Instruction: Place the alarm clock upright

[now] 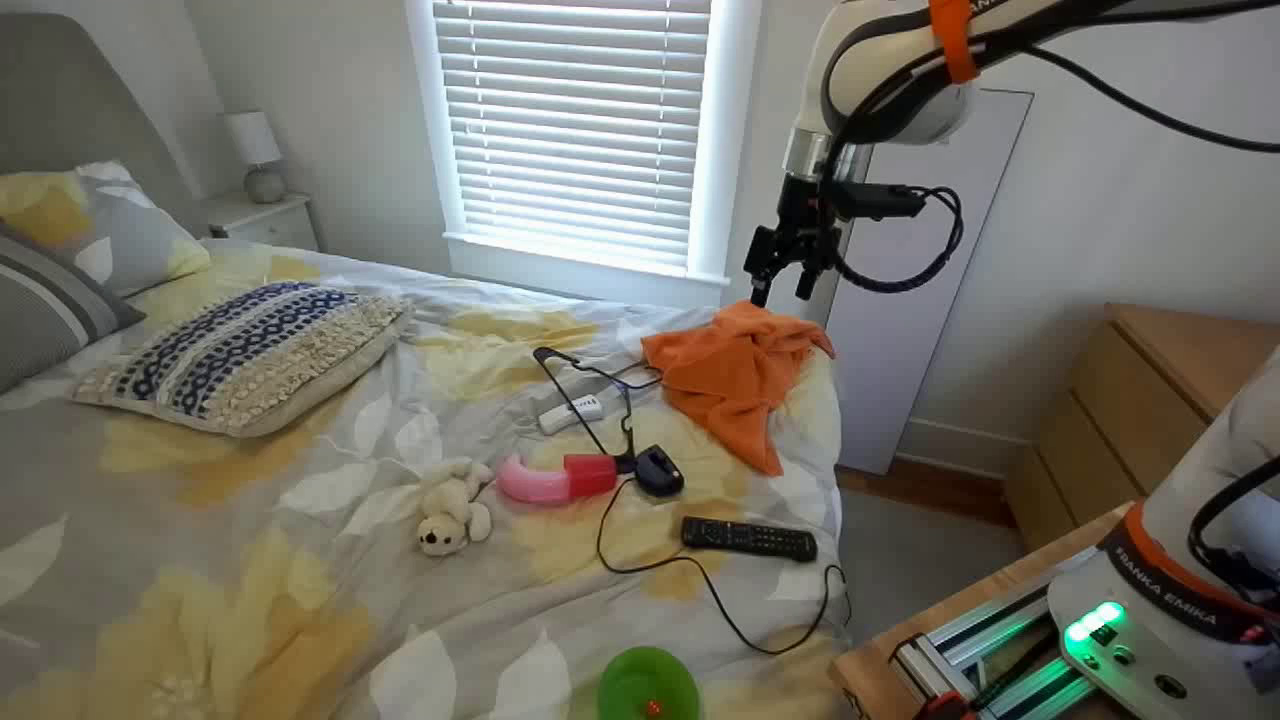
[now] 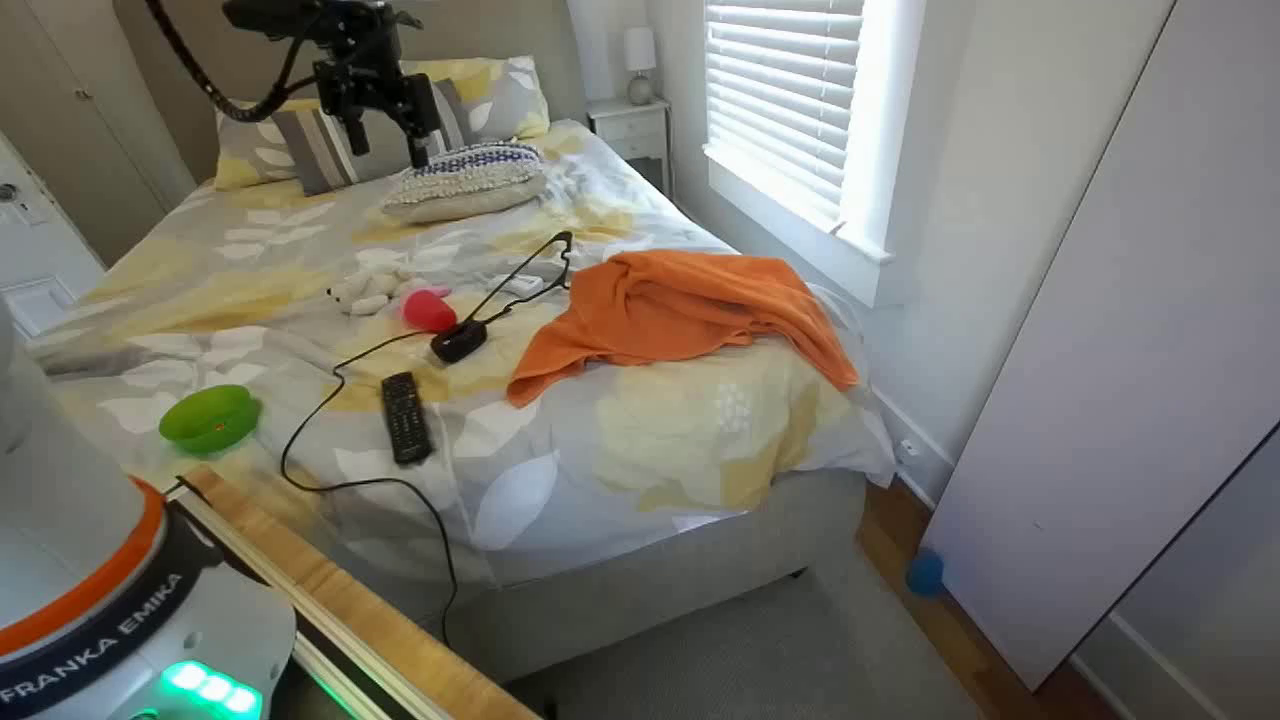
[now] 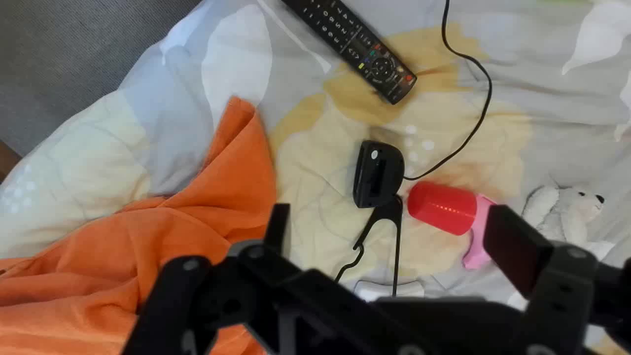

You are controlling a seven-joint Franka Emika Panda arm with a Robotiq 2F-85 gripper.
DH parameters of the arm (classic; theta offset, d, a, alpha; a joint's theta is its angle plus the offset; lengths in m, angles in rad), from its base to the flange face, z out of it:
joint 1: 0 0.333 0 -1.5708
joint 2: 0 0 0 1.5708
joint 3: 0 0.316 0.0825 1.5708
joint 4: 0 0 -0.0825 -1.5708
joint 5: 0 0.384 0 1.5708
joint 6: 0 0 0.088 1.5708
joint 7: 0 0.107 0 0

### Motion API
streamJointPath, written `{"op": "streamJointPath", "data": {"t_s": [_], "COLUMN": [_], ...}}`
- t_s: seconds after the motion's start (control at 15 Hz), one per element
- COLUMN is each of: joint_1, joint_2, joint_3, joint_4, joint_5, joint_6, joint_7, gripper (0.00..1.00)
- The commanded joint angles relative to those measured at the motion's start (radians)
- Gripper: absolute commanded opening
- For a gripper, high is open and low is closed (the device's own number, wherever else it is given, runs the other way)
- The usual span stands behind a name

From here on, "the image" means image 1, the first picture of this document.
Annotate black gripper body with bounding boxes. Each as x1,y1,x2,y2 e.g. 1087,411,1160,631
751,180,925,274

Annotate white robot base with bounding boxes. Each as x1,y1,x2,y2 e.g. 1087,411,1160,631
1049,353,1280,720

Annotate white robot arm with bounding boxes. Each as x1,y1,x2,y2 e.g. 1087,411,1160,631
745,0,1280,308

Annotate white wardrobe panel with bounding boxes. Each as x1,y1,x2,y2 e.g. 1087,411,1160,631
808,82,1037,481

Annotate orange cloth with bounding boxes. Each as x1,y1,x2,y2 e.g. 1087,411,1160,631
642,303,834,476

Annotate black clothes hanger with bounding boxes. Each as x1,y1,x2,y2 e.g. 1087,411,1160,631
534,343,652,460

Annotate white window blinds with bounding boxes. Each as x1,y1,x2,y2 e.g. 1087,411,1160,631
428,0,713,273

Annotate pink and red toy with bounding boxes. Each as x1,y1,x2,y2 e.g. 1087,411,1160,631
497,455,620,508

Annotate black remote control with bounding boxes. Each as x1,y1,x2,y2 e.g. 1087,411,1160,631
679,514,815,564

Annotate floral bed duvet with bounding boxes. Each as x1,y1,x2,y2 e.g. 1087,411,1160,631
0,245,845,720

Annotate wooden dresser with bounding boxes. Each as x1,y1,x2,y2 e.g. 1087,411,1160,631
1007,303,1280,549

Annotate white plush toy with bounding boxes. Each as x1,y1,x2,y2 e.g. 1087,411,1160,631
415,455,492,559

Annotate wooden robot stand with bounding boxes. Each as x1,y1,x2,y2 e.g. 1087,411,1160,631
834,496,1117,720

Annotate green plastic bowl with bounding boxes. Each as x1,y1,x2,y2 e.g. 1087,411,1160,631
598,647,703,720

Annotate white nightstand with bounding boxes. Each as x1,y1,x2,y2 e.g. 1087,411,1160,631
205,191,320,246

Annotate blue white woven pillow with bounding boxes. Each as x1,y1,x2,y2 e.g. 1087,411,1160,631
75,279,410,438

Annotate white bedside lamp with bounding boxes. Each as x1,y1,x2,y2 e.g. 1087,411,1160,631
225,112,287,204

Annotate grey striped pillow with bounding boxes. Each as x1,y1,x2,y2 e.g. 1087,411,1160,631
0,234,140,390

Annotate yellow floral pillow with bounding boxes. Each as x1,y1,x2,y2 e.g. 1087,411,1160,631
0,159,218,303

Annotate grey upholstered headboard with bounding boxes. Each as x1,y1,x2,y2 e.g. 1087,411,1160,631
0,10,199,232

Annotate black power cable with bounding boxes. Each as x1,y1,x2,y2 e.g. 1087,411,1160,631
594,470,853,660

